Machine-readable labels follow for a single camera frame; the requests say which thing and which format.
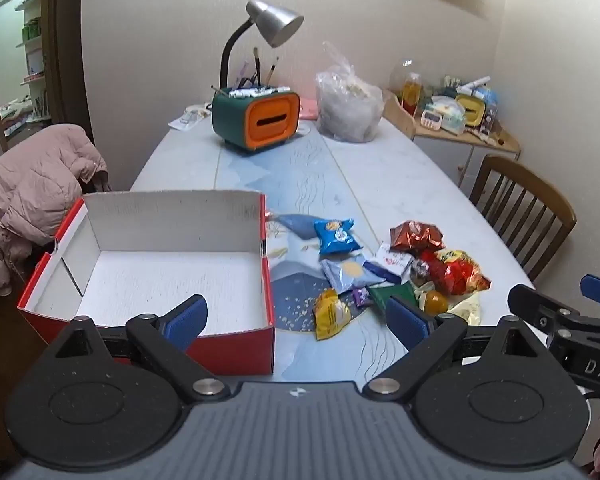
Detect pale yellow packet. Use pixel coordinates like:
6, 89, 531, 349
447, 291, 482, 326

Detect wooden slatted chair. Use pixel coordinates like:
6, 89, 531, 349
469, 154, 577, 281

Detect wooden side cabinet with clutter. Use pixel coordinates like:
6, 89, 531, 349
382, 91, 522, 188

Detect white wall shelves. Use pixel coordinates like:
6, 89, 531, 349
15, 0, 48, 86

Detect white packet red label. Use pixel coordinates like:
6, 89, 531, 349
362, 242, 415, 285

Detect pink puffer jacket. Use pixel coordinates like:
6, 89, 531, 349
0, 124, 112, 297

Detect light green pouch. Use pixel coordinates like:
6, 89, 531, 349
432, 97, 466, 135

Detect green snack packet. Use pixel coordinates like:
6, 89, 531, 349
367, 281, 421, 317

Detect orange jelly ball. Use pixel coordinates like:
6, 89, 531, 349
421, 290, 450, 317

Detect brown shiny snack packet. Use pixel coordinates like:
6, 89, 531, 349
390, 220, 446, 255

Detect orange drink bottle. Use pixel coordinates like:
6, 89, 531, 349
402, 72, 423, 117

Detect green orange desk organizer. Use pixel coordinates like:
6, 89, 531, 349
211, 86, 301, 155

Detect dark wooden door frame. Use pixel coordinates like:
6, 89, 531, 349
0, 0, 96, 153

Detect red cardboard box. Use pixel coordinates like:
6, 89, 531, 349
16, 190, 276, 376

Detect white printed card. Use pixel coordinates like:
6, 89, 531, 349
168, 105, 213, 131

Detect silver desk lamp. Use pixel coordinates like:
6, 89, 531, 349
219, 0, 305, 91

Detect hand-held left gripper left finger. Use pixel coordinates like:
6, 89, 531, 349
54, 294, 231, 403

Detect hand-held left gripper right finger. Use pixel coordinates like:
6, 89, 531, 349
362, 296, 543, 401

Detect clear plastic bag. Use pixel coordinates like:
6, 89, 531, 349
315, 41, 385, 143

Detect yellow tissue box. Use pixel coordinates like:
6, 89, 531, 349
454, 94, 487, 128

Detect blue snack packet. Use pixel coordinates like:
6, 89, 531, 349
313, 218, 363, 256

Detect light blue packet yellow circle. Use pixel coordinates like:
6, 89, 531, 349
320, 255, 387, 293

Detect red yellow snack packet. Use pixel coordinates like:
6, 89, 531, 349
420, 248, 492, 297

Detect clear glass dome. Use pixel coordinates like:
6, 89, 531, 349
389, 58, 426, 106

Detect row of white tubes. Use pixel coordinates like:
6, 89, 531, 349
228, 86, 291, 100

